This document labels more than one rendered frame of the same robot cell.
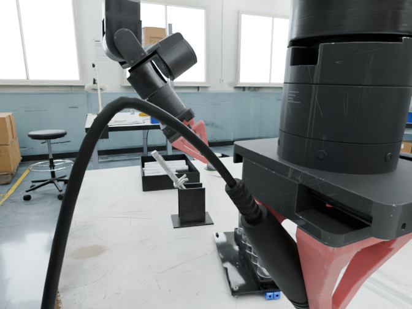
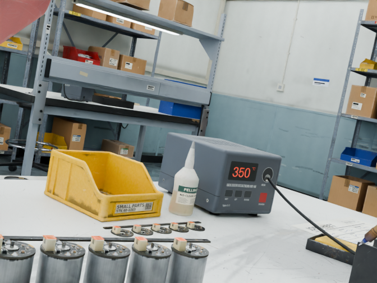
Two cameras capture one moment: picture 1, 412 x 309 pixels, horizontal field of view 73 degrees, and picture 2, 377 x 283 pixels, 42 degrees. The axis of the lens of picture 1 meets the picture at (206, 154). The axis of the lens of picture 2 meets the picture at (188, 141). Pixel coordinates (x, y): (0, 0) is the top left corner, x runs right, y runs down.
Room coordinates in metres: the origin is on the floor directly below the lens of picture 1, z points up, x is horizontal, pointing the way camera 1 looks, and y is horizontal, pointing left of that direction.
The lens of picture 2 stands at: (0.48, 0.20, 0.91)
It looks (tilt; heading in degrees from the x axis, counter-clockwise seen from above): 5 degrees down; 246
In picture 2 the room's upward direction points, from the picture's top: 11 degrees clockwise
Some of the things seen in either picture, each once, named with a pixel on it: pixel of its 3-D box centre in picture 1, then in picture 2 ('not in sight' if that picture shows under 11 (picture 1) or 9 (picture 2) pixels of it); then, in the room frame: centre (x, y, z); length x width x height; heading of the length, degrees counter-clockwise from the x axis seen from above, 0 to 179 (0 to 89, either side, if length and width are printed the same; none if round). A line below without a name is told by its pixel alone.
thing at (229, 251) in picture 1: (242, 259); not in sight; (0.39, -0.06, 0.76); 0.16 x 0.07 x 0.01; 8
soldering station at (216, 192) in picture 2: not in sight; (217, 173); (0.13, -0.48, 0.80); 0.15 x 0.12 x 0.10; 103
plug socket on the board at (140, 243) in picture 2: not in sight; (141, 243); (0.38, -0.08, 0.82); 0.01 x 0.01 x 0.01; 8
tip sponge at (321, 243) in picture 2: not in sight; (342, 249); (0.04, -0.27, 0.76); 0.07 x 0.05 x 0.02; 122
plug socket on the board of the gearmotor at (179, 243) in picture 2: not in sight; (180, 243); (0.35, -0.08, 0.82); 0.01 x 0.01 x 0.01; 8
